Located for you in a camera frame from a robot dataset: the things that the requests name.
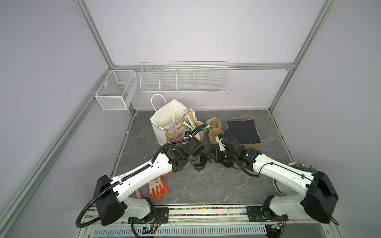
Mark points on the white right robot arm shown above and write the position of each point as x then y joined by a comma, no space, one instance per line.
315,194

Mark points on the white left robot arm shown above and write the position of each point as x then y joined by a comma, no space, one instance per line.
112,199

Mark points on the pink metal bucket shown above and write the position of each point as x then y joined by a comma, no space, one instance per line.
200,135

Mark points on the cartoon animal paper bag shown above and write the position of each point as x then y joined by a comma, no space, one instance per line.
171,121

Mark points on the brown pulp cup carrier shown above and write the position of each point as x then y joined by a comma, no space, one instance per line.
214,130

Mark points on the red white garden glove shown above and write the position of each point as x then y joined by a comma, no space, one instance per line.
158,188

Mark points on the purple pink trowel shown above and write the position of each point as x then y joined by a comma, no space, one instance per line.
138,194

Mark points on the potted green plant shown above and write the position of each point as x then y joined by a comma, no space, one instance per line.
284,189

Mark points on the white mesh box basket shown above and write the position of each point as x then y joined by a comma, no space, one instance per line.
117,91

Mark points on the white wire shelf basket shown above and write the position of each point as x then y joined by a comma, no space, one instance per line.
184,77

